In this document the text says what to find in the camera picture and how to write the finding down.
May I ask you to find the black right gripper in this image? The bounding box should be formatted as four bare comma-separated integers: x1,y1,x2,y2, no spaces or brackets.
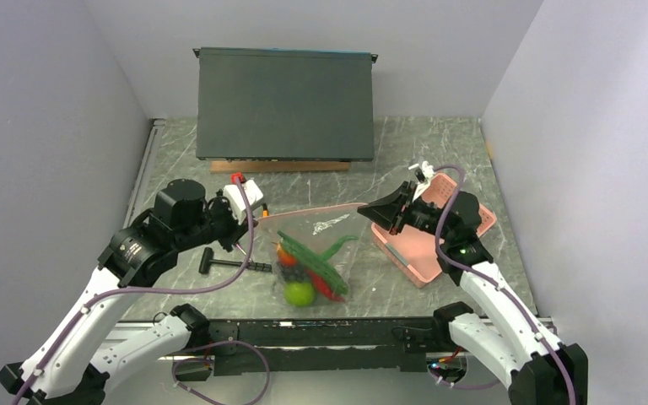
359,181,453,240

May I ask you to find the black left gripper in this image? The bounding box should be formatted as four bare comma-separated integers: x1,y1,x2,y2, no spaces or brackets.
175,186,257,251

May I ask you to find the orange-green mango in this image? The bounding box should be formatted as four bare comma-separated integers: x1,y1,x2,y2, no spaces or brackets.
276,244,297,267

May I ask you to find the long green chili pepper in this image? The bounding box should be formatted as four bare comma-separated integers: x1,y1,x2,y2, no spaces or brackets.
321,235,359,261

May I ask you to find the clear pink-dotted zip bag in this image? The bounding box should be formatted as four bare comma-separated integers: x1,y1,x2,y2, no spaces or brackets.
256,202,368,309

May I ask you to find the green cucumber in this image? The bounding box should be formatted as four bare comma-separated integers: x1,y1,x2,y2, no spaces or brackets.
277,230,349,295

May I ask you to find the green apple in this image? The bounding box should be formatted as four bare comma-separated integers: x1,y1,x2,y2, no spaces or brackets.
283,282,316,307

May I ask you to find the red chili pepper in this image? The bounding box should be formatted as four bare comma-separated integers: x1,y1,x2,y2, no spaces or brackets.
306,270,345,302

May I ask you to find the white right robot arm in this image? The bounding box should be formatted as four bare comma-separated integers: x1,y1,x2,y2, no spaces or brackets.
357,181,588,404

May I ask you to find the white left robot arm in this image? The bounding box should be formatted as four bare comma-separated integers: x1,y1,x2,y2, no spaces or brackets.
0,175,264,404

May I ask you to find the pink plastic basket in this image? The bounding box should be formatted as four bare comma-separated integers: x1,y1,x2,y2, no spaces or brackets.
371,174,496,288

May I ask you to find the wooden block under box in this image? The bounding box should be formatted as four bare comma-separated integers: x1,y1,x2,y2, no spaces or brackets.
209,160,351,174

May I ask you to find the dark grey rack box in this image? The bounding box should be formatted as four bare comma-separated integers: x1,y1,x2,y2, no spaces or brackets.
193,47,379,162

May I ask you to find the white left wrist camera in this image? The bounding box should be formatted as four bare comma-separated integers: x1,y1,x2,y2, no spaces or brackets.
222,180,265,223

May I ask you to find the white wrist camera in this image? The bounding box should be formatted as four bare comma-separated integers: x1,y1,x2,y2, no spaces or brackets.
222,180,265,223
408,159,435,201

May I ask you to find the black T-handle tool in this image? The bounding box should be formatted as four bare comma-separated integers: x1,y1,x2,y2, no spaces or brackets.
198,247,273,274

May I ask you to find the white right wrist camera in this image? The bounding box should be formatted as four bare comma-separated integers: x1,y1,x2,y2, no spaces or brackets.
408,159,435,201

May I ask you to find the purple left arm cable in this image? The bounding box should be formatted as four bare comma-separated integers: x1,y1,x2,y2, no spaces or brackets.
10,173,257,405

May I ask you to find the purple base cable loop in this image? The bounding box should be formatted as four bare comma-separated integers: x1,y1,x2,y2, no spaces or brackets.
170,339,272,405

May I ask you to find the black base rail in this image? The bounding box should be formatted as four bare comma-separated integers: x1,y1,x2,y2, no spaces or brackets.
153,316,487,384

